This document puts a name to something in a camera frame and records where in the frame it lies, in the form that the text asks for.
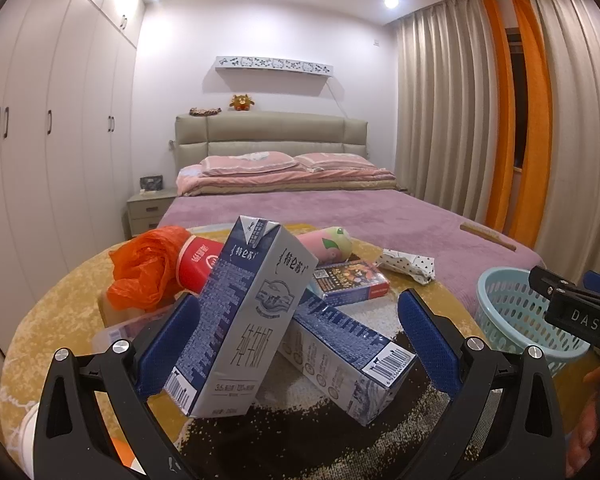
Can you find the grey bedside table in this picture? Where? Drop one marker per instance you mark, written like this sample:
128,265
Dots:
146,209

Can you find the left pink pillow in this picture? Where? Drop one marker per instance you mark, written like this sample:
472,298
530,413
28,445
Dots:
247,164

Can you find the pink peach drink bottle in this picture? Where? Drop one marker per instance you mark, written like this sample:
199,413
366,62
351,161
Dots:
330,245

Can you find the right pink pillow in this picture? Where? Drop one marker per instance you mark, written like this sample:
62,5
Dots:
333,161

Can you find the blue milk carton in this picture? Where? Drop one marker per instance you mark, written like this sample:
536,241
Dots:
359,369
246,306

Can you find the clear plastic bottle blue cap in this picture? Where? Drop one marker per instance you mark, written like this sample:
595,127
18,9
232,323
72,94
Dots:
124,324

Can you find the dark item on headboard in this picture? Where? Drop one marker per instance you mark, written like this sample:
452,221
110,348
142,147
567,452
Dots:
204,112

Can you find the light blue plastic basket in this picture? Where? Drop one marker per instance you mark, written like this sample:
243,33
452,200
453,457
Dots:
511,316

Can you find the beige curtain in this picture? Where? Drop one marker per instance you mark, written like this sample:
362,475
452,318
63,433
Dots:
456,122

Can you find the orange plastic bag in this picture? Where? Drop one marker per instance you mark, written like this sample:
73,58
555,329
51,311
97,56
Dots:
145,269

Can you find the orange plush toy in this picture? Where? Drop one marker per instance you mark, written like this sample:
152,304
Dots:
241,102

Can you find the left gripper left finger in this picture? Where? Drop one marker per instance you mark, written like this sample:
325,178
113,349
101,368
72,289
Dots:
71,438

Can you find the folded pink quilt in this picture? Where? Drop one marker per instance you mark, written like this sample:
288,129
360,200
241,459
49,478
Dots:
191,182

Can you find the colourful snack box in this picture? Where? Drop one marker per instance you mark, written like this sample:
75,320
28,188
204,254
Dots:
349,282

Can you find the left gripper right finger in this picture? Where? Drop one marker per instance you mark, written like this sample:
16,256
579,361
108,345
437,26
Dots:
525,439

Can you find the white patterned wall shelf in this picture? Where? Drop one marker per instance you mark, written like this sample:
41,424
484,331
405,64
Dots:
227,62

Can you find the white wardrobe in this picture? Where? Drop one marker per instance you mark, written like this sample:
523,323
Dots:
66,79

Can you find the white dotted crumpled paper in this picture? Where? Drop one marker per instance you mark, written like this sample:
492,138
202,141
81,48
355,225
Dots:
419,268

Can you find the pink pillow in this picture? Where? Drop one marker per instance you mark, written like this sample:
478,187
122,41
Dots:
247,164
333,161

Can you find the small photo frame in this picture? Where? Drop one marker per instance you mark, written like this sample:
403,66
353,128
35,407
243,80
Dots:
151,183

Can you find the bed with purple cover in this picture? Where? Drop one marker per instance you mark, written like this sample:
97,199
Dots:
386,218

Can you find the beige padded headboard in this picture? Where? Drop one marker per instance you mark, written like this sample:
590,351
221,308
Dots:
238,133

